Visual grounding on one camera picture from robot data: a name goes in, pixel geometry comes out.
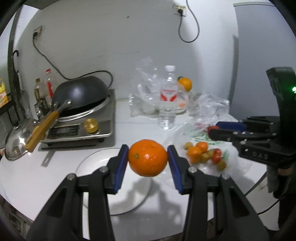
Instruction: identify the red cherry tomato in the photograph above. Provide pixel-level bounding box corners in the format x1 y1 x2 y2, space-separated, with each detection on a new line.
207 126 220 135
211 154 221 165
214 148 222 156

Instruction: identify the mandarin orange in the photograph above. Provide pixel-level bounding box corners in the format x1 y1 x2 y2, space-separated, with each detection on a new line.
187 146 203 163
128 139 168 177
196 142 209 153

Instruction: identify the yellow cherry tomato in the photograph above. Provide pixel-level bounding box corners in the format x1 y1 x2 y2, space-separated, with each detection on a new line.
201 152 211 163
217 160 227 171
207 150 214 159
184 142 193 150

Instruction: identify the printed plastic fruit bag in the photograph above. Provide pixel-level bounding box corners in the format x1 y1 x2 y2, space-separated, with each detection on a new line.
164 121 251 177

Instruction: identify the white round plate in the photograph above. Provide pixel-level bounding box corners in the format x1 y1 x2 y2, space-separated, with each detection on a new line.
76 145 152 215

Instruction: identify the crumpled clear plastic bag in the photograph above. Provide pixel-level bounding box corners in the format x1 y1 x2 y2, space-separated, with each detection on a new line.
187 93 230 121

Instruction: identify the stainless induction cooker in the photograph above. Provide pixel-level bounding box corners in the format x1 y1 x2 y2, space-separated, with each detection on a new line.
41 89 115 146

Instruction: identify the white plate with bag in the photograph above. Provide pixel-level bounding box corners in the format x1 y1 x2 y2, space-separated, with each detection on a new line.
176 92 191 114

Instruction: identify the large orange with leaf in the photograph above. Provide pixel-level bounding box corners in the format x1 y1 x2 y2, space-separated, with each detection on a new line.
178 77 192 92

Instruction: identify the clear water bottle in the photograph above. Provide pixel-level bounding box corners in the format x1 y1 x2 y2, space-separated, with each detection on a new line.
158 65 179 130

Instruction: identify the black wok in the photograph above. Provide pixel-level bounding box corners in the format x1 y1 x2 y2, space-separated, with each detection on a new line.
25 76 110 152

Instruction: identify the grey refrigerator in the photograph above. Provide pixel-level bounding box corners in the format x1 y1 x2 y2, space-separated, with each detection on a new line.
230 2 295 120

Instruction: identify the red label sauce bottle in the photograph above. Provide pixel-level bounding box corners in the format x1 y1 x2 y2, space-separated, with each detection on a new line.
44 69 58 99

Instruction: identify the cooking oil bottle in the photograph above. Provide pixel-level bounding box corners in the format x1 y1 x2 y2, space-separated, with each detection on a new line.
34 78 51 105

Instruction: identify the steel pot lid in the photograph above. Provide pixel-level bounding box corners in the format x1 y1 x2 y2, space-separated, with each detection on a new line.
4 118 40 161

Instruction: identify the black umbrella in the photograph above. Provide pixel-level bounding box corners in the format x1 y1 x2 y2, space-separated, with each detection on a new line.
13 50 23 92

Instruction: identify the yellow detergent bottle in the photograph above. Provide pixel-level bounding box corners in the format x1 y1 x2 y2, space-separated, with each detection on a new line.
0 78 9 108

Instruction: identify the black hood power cable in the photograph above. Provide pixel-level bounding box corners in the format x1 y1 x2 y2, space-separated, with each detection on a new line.
178 0 201 44

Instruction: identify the right wall socket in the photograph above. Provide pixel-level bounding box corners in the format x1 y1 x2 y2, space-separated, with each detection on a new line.
173 4 187 17

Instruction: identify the wall socket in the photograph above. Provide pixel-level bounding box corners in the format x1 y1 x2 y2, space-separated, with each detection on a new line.
33 26 42 39
173 4 187 17

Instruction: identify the black cooker power cable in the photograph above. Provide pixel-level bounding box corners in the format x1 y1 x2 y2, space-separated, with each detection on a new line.
32 32 114 90

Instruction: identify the left wall socket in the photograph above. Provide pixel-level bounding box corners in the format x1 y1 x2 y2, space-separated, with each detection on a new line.
33 26 42 39

